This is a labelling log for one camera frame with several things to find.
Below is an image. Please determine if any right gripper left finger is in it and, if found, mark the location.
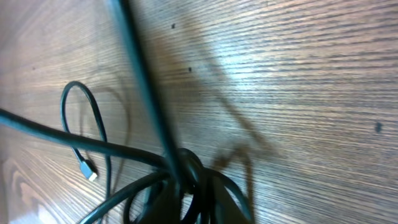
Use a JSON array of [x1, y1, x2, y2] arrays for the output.
[[138, 182, 181, 224]]

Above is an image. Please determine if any black cable bundle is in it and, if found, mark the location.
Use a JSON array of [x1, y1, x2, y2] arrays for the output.
[[0, 0, 256, 224]]

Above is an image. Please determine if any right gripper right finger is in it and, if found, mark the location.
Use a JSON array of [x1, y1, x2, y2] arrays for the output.
[[213, 177, 251, 224]]

